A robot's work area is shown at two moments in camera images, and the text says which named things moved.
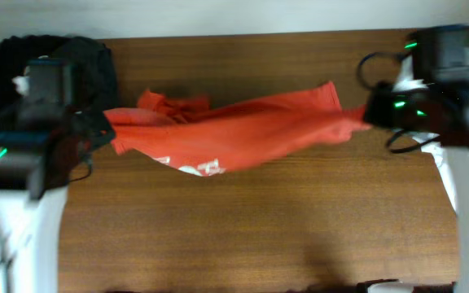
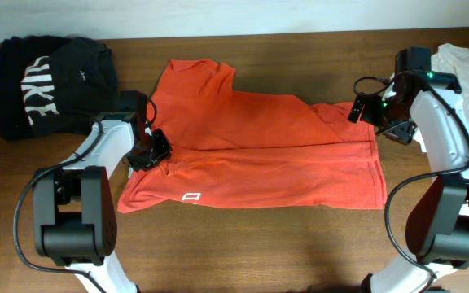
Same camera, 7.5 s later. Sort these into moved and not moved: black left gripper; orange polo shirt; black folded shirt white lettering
Moved: black left gripper; orange polo shirt
Not moved: black folded shirt white lettering
